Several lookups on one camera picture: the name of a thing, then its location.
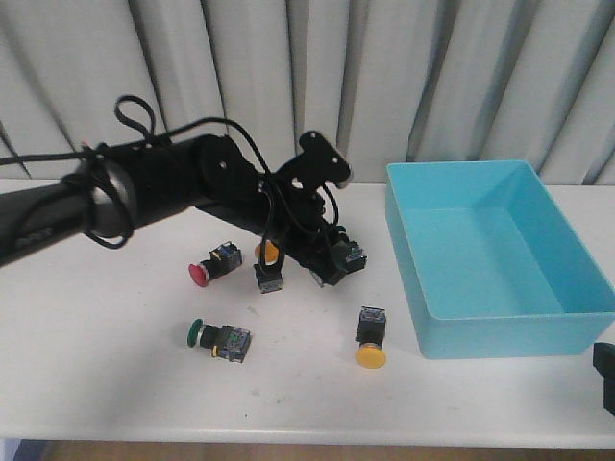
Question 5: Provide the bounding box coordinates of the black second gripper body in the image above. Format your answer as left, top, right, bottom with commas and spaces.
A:
592, 342, 615, 415

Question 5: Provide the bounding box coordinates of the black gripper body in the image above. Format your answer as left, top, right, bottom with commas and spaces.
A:
262, 160, 336, 250

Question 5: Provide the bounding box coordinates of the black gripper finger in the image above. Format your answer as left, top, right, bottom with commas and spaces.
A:
258, 233, 285, 275
311, 230, 349, 283

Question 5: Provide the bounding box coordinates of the yellow push button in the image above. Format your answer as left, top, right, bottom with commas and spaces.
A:
253, 245, 283, 294
355, 306, 386, 369

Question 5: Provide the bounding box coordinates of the red push button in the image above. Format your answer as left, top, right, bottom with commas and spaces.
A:
309, 259, 348, 287
188, 241, 243, 287

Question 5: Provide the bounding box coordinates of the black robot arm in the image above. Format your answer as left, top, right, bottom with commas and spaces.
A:
1, 132, 614, 410

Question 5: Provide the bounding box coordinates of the blue plastic box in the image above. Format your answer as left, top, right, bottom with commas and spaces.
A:
385, 160, 614, 359

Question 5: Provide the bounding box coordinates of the green push button upper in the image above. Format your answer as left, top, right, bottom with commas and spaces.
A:
332, 225, 367, 274

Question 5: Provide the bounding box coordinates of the green push button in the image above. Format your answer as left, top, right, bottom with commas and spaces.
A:
332, 225, 367, 274
186, 319, 252, 363

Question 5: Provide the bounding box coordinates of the green push button lower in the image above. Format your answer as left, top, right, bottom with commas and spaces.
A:
186, 319, 252, 363

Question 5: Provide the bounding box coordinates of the grey pleated curtain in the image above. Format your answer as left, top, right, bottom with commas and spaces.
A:
1, 1, 614, 185

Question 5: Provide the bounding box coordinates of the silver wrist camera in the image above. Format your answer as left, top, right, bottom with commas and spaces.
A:
297, 131, 353, 190

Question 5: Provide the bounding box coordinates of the black cable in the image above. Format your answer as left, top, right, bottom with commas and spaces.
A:
0, 94, 280, 250

